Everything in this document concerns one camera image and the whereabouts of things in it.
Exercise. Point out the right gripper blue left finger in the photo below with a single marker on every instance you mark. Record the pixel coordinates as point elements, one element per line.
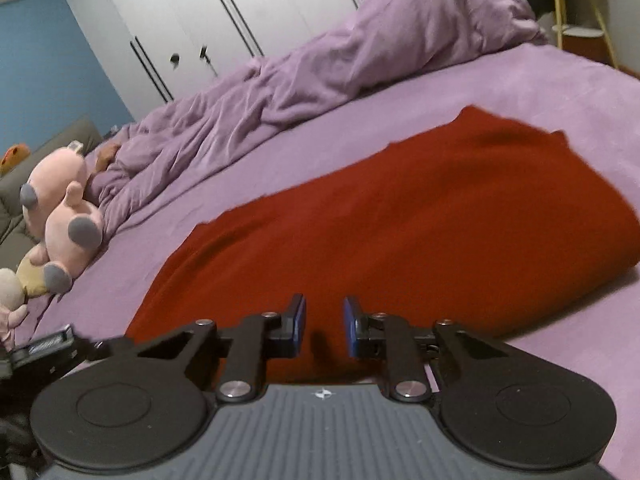
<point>248,347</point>

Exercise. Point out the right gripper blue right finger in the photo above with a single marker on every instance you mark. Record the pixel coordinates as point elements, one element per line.
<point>401,347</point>

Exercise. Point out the red knit cardigan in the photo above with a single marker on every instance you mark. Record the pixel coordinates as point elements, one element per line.
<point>487,221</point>

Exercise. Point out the beige plush toy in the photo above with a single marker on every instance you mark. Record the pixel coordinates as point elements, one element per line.
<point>17,287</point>

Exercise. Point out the pink plush pig toy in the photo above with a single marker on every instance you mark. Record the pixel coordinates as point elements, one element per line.
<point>69,229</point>

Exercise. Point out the orange plush toy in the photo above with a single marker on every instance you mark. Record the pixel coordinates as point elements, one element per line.
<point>15,154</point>

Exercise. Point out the brown plush toy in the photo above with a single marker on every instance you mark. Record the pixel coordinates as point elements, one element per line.
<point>106,155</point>

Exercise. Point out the purple bed sheet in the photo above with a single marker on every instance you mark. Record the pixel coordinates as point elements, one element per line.
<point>597,108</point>

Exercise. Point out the purple crumpled duvet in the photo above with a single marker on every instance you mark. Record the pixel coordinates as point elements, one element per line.
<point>188,140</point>

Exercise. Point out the white wardrobe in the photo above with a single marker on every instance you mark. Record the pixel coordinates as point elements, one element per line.
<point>156,51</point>

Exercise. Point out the yellow side shelf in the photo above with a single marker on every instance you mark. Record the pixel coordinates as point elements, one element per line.
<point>579,27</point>

